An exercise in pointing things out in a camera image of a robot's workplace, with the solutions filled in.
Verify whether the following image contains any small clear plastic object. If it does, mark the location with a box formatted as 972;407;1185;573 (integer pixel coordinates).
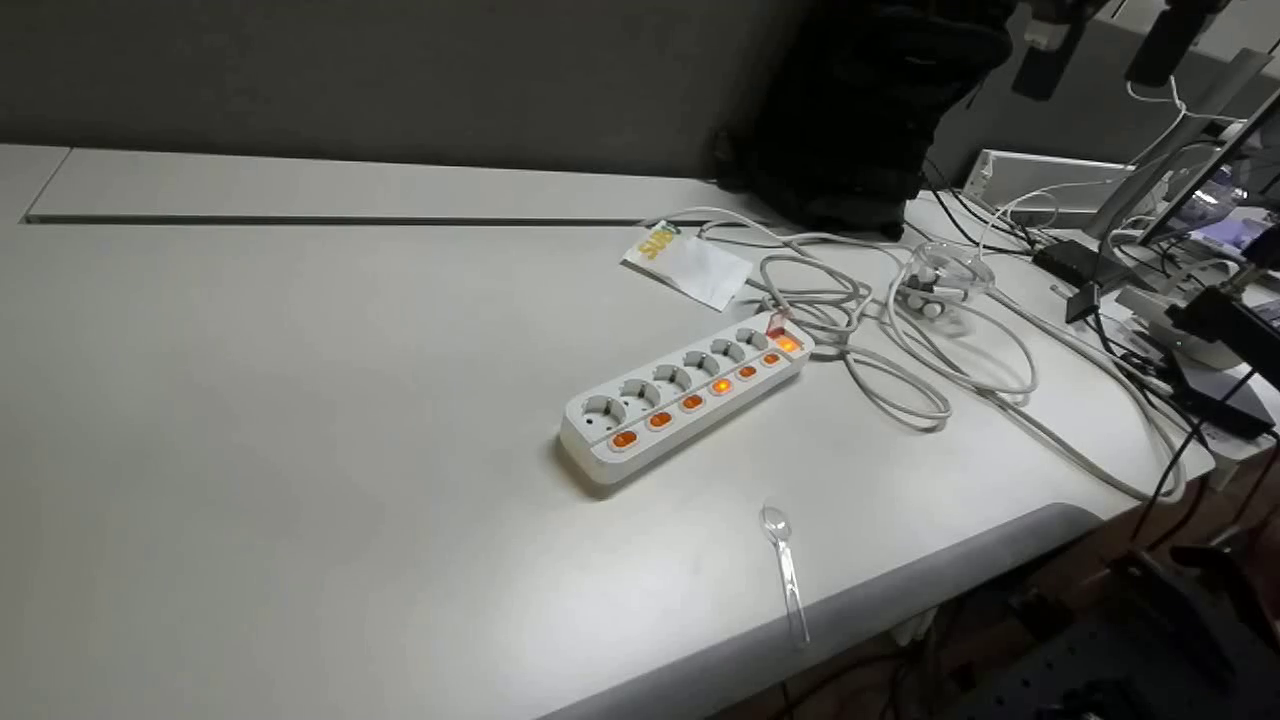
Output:
898;237;991;321

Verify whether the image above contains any white multi-socket power strip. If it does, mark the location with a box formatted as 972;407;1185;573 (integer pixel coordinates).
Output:
558;313;815;488

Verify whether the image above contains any white paper packet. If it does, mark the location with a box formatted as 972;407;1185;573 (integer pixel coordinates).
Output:
624;220;753;313

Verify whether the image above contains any black cable over table edge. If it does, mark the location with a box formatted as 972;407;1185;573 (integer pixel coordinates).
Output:
928;182;1280;552

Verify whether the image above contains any monitor on metal stand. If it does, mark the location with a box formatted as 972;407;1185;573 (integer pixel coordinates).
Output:
1063;93;1280;321

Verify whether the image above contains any black bag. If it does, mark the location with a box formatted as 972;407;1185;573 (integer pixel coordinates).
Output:
715;0;1017;240

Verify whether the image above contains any white power strip cable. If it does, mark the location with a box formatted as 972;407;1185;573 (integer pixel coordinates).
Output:
639;210;1198;508

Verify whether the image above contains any white box in background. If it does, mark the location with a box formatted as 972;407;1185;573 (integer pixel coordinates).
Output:
964;147;1131;220

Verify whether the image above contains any clear plastic spoon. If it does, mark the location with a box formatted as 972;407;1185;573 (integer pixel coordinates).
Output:
760;503;814;644

